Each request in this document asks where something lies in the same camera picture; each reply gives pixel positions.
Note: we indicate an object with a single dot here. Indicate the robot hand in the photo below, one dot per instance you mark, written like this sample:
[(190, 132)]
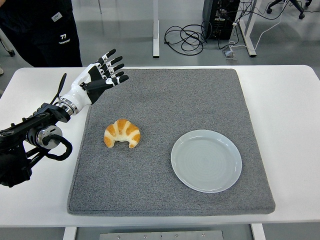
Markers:
[(77, 93)]

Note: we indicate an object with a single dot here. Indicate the croissant bread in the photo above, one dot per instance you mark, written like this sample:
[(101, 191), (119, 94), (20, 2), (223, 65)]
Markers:
[(122, 132)]

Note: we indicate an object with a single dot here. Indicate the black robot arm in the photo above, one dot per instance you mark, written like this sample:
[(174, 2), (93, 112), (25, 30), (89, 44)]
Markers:
[(37, 120)]

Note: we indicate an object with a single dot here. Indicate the pale blue round plate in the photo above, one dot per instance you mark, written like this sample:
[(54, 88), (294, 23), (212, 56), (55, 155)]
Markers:
[(206, 161)]

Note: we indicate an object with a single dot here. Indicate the person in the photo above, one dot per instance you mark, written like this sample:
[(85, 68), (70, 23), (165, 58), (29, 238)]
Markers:
[(42, 32)]

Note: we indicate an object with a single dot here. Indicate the grey fabric mat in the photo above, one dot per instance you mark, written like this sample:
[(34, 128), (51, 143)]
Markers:
[(155, 105)]

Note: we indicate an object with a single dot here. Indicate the grey stand leg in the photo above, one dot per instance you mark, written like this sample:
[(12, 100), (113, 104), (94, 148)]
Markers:
[(8, 48)]

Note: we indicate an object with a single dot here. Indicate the white table leg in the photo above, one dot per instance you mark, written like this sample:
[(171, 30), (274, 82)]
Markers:
[(69, 234), (258, 232)]

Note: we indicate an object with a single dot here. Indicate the black computer tower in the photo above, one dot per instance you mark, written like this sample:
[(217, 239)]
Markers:
[(212, 15)]

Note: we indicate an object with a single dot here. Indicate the floor socket box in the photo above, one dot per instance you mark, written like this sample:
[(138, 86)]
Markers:
[(228, 53)]

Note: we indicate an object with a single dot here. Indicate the white desk leg with foot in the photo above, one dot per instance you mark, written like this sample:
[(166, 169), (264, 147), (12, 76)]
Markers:
[(251, 50)]

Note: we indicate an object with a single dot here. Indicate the black office chair base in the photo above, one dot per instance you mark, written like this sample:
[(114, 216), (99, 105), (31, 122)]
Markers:
[(295, 7)]

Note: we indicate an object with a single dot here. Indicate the white desk post with foot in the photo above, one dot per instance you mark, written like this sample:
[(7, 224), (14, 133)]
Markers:
[(155, 30)]

